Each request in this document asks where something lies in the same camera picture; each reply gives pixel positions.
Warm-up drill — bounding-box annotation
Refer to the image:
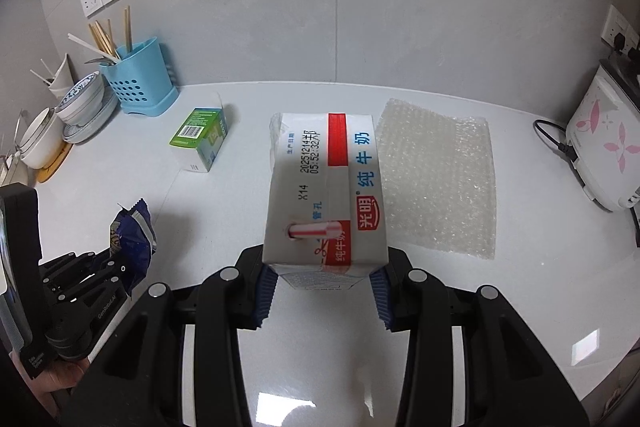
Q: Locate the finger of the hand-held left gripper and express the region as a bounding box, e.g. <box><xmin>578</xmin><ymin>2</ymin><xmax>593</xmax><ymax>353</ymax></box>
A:
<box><xmin>40</xmin><ymin>251</ymin><xmax>97</xmax><ymax>281</ymax></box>
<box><xmin>45</xmin><ymin>259</ymin><xmax>126</xmax><ymax>303</ymax></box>

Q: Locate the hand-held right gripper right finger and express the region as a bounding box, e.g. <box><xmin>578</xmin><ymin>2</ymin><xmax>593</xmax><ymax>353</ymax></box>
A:
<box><xmin>367</xmin><ymin>246</ymin><xmax>591</xmax><ymax>427</ymax></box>

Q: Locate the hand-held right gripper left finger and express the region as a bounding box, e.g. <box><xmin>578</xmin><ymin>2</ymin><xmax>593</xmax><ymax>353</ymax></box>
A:
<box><xmin>59</xmin><ymin>246</ymin><xmax>280</xmax><ymax>427</ymax></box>

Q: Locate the blue snack wrapper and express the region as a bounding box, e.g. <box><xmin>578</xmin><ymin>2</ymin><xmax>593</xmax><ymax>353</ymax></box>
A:
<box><xmin>109</xmin><ymin>199</ymin><xmax>158</xmax><ymax>298</ymax></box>

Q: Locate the blue white milk carton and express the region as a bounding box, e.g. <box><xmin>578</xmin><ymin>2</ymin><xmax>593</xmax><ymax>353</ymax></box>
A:
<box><xmin>262</xmin><ymin>112</ymin><xmax>391</xmax><ymax>292</ymax></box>

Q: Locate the person's left hand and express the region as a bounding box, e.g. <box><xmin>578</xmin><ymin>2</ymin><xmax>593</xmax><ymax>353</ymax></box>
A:
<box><xmin>22</xmin><ymin>354</ymin><xmax>92</xmax><ymax>400</ymax></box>

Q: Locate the red striped drinking straw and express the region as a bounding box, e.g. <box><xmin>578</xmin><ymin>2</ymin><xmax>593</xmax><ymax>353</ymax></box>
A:
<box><xmin>287</xmin><ymin>219</ymin><xmax>342</xmax><ymax>240</ymax></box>

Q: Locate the round wooden coaster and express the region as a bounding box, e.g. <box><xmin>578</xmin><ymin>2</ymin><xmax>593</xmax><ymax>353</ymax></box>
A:
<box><xmin>36</xmin><ymin>142</ymin><xmax>74</xmax><ymax>184</ymax></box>

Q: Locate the plain white bowl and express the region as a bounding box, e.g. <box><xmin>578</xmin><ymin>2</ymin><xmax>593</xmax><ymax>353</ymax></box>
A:
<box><xmin>20</xmin><ymin>107</ymin><xmax>63</xmax><ymax>170</ymax></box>

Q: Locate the clear bubble wrap sheet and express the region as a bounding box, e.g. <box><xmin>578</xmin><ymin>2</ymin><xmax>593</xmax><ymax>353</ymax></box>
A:
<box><xmin>372</xmin><ymin>98</ymin><xmax>497</xmax><ymax>262</ymax></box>

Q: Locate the white plate stack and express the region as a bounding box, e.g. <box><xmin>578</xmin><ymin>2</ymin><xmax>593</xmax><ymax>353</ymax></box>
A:
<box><xmin>62</xmin><ymin>94</ymin><xmax>120</xmax><ymax>144</ymax></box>

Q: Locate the blue patterned bowl stack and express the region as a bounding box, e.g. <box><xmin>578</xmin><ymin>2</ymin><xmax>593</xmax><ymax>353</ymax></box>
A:
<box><xmin>55</xmin><ymin>71</ymin><xmax>106</xmax><ymax>125</ymax></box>

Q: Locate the green white small box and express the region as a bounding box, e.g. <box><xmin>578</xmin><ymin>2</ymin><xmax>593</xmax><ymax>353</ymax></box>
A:
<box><xmin>168</xmin><ymin>93</ymin><xmax>228</xmax><ymax>174</ymax></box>

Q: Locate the white cup with sticks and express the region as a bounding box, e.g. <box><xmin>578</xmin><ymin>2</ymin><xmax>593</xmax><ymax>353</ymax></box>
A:
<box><xmin>30</xmin><ymin>53</ymin><xmax>76</xmax><ymax>100</ymax></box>

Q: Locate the light blue utensil holder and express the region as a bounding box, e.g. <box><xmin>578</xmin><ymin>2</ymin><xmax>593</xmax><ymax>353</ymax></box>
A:
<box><xmin>99</xmin><ymin>37</ymin><xmax>179</xmax><ymax>116</ymax></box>

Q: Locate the white plastic stick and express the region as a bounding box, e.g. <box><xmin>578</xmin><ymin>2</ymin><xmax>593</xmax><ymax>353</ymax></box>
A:
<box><xmin>67</xmin><ymin>33</ymin><xmax>115</xmax><ymax>62</ymax></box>

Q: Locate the bundle of wooden chopsticks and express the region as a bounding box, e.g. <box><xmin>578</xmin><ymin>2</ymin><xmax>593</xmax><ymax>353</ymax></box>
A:
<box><xmin>89</xmin><ymin>5</ymin><xmax>133</xmax><ymax>58</ymax></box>

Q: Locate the white floral rice cooker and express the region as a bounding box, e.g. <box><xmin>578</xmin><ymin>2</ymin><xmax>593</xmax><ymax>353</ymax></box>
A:
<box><xmin>565</xmin><ymin>57</ymin><xmax>640</xmax><ymax>212</ymax></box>

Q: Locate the white socket with black plug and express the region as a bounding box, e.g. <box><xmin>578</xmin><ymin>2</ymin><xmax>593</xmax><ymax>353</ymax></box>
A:
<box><xmin>602</xmin><ymin>4</ymin><xmax>640</xmax><ymax>52</ymax></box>

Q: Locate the black power cable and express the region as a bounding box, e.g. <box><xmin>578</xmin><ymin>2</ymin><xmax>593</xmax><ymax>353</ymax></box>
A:
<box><xmin>532</xmin><ymin>119</ymin><xmax>601</xmax><ymax>202</ymax></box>

